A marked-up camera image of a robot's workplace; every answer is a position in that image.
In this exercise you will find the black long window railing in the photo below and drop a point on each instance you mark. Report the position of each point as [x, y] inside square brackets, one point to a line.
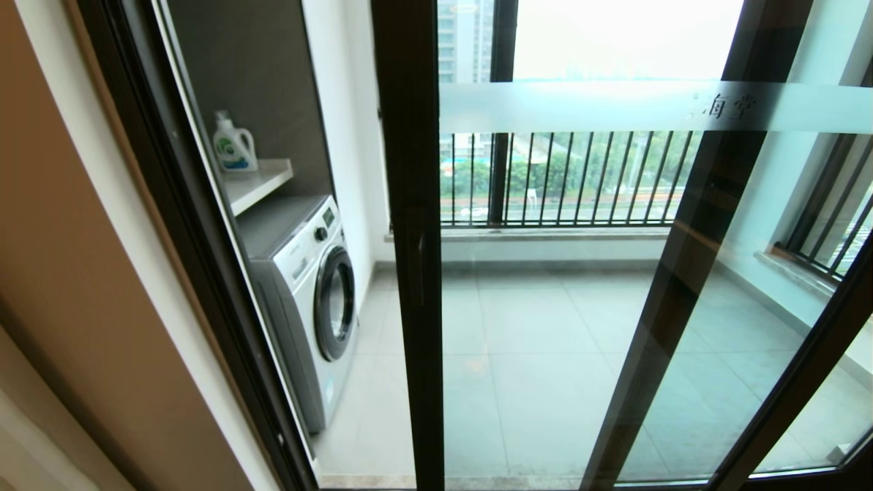
[580, 222]

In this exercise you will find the glass door with printed characters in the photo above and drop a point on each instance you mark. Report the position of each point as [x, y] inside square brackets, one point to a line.
[409, 136]

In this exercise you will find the black short window railing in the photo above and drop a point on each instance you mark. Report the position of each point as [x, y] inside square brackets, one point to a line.
[818, 259]

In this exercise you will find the silver front-load washing machine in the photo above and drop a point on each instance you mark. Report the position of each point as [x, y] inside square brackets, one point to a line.
[334, 300]

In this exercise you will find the long grey stone window sill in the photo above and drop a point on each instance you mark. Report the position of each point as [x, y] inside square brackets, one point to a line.
[545, 234]

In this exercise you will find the white detergent bottle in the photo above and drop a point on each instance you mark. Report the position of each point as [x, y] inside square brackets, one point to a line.
[235, 149]

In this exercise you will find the black sliding door frame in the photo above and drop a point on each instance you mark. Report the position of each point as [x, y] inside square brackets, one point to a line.
[685, 273]

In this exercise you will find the short grey stone window sill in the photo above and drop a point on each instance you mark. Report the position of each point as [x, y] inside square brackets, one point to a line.
[798, 273]

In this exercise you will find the white stone shelf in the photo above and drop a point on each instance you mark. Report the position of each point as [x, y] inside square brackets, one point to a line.
[258, 184]

